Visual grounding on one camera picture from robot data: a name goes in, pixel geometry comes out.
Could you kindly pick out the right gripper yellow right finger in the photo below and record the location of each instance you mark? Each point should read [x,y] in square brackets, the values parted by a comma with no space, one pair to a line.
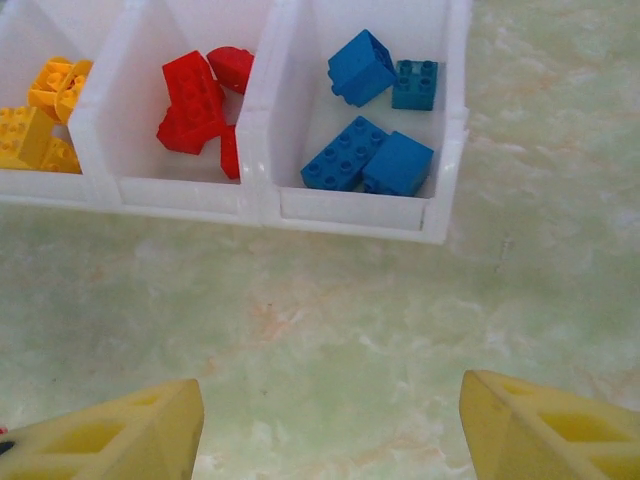
[540,440]

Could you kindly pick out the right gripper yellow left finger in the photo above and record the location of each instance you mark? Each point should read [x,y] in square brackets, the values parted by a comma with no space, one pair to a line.
[125,440]

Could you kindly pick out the yellow lego brick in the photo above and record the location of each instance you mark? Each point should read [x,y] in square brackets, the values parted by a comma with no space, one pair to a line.
[60,157]
[22,132]

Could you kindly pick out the red long lego brick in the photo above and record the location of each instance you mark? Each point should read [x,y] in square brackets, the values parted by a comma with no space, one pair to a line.
[230,157]
[192,102]

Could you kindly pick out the blue long lego brick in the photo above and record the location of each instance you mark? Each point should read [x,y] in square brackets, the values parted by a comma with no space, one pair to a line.
[345,152]

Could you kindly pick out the yellow round lego piece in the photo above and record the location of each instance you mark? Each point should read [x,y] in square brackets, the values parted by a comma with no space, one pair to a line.
[60,85]

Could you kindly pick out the red arched lego brick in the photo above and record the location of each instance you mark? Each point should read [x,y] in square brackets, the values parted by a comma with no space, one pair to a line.
[231,67]

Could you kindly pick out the white plastic bin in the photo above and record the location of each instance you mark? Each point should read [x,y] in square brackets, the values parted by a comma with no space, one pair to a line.
[175,200]
[350,215]
[45,187]

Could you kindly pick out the small blue lego brick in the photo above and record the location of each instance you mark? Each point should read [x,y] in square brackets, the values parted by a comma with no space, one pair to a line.
[415,85]

